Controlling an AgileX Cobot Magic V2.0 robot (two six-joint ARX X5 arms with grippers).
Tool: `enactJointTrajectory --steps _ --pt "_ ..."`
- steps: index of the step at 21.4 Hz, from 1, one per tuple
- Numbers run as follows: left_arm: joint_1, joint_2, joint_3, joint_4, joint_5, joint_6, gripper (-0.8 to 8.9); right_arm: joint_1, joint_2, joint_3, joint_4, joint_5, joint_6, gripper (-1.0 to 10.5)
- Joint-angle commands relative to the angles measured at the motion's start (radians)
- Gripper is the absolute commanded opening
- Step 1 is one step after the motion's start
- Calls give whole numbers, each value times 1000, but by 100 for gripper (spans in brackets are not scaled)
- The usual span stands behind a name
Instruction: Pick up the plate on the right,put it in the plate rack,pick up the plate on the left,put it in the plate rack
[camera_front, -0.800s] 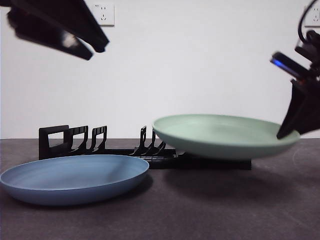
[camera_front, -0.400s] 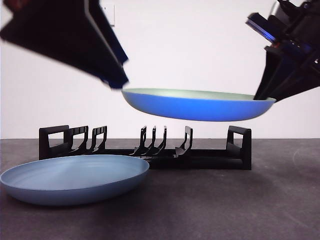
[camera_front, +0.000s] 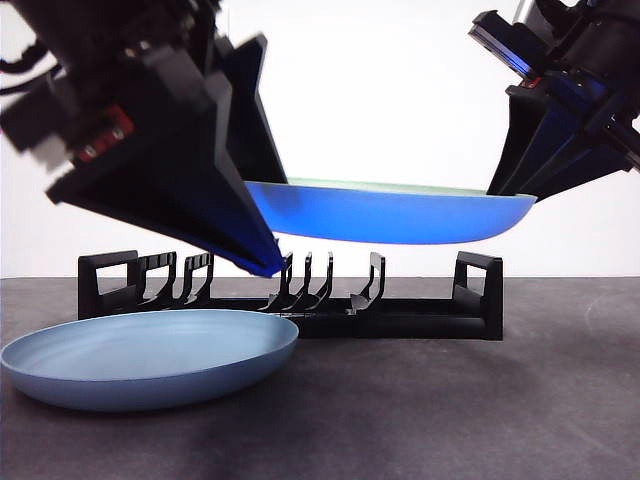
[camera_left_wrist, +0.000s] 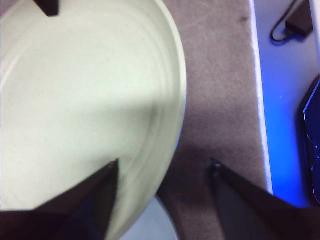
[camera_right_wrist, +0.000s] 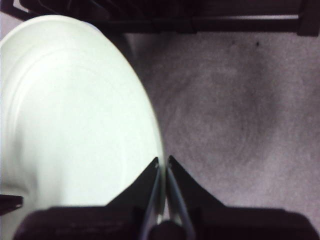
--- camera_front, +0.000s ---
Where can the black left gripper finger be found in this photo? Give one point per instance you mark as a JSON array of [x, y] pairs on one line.
[[250, 115], [175, 165]]

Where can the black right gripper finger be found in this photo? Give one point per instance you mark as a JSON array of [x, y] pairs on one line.
[[522, 125], [575, 145]]

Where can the pale green plate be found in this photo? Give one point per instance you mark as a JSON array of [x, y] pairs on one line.
[[390, 215]]

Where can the blue plate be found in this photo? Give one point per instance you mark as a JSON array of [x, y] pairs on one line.
[[150, 365]]

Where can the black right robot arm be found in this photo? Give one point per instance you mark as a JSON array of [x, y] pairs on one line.
[[600, 40]]

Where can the black plate rack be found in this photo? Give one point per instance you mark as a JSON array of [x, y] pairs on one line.
[[425, 320]]

